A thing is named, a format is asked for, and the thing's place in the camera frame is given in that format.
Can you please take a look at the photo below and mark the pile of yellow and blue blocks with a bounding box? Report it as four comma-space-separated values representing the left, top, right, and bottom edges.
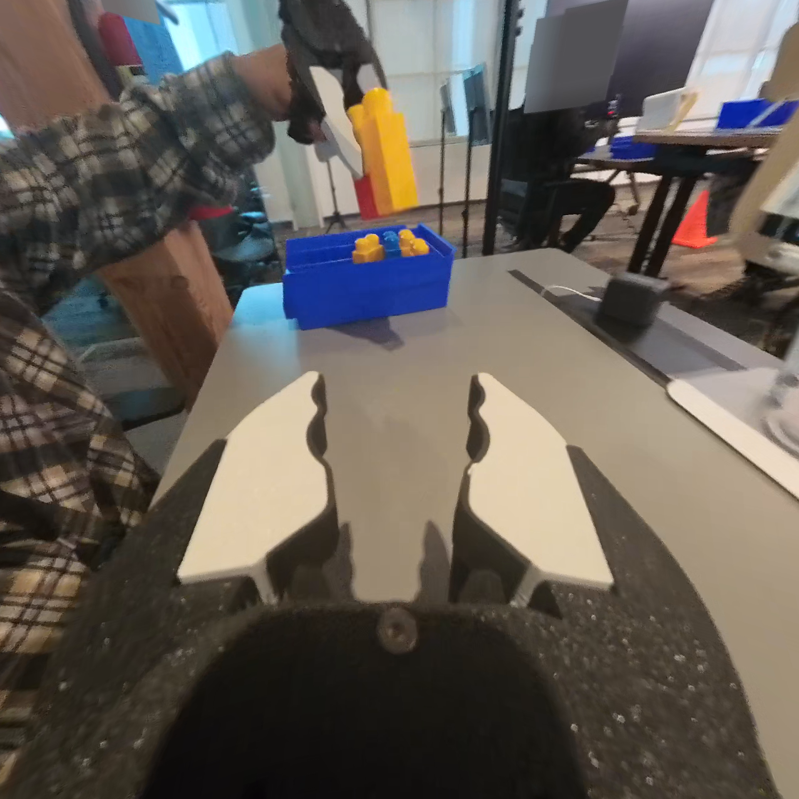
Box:
351, 229, 432, 264

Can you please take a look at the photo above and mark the large black monitor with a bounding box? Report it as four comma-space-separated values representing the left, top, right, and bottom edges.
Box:
608, 0, 715, 116

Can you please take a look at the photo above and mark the person's left hand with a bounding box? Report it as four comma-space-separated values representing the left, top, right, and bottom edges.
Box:
240, 44, 294, 119

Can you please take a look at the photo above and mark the blue plastic bin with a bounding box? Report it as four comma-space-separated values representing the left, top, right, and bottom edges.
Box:
282, 223, 457, 330

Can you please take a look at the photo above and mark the yellow two-stud block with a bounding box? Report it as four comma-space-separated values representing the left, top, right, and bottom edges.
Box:
346, 87, 419, 216

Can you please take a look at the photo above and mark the dark grey power adapter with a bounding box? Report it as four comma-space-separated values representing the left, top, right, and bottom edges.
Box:
593, 273, 672, 330

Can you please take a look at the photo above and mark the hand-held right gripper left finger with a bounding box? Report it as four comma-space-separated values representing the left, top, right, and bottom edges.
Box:
178, 372, 340, 603

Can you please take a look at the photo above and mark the orange traffic cone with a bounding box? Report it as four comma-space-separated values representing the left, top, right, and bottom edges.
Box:
672, 190, 719, 249

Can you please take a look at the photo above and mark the white plastic container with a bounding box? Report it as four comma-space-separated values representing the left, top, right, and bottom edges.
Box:
637, 89, 700, 133

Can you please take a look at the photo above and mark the wooden desk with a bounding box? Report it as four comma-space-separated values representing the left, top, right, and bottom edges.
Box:
574, 128, 799, 275

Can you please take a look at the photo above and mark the white stand with base plate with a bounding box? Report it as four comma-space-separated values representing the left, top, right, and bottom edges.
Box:
667, 365, 799, 500

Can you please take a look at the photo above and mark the black floor pole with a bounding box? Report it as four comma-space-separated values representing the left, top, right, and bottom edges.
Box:
482, 0, 525, 257

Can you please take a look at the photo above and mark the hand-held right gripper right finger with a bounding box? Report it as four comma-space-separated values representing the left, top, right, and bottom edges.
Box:
451, 372, 615, 608

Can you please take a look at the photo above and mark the black office chair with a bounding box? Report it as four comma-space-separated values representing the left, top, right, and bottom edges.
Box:
212, 212, 282, 282

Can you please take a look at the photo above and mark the wooden post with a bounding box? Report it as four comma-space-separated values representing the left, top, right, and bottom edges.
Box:
0, 0, 235, 407

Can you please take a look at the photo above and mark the person's plaid shirt torso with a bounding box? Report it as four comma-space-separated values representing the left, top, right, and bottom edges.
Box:
0, 287, 163, 750

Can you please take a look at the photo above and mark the red fire extinguisher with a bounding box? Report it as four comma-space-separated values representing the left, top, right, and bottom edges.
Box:
97, 12, 146, 69

